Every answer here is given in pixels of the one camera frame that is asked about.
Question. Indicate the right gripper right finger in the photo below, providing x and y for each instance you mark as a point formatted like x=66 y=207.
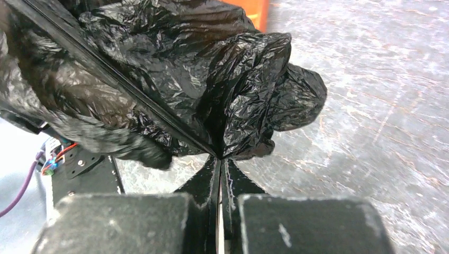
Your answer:
x=233 y=184

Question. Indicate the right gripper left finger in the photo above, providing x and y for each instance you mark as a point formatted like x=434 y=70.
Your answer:
x=204 y=188

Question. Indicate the black trash bag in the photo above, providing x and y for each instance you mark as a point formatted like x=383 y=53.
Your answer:
x=151 y=80

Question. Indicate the orange compartment tray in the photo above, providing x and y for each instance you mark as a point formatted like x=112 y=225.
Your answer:
x=256 y=11

